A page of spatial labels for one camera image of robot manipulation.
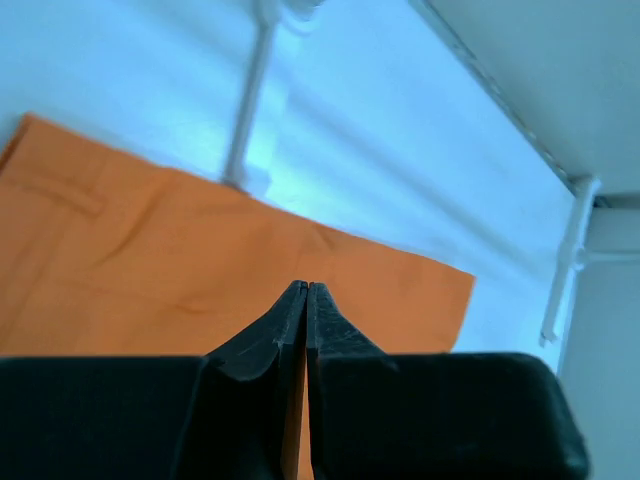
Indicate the orange trousers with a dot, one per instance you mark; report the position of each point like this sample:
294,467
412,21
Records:
119,277

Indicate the aluminium rail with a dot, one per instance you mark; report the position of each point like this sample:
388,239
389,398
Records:
437,23

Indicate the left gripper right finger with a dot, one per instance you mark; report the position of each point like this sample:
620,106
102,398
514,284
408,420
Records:
353,409

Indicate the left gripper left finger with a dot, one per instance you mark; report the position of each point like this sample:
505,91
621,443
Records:
251,395

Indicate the white clothes rack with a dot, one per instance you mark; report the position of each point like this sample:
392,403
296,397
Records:
281,24

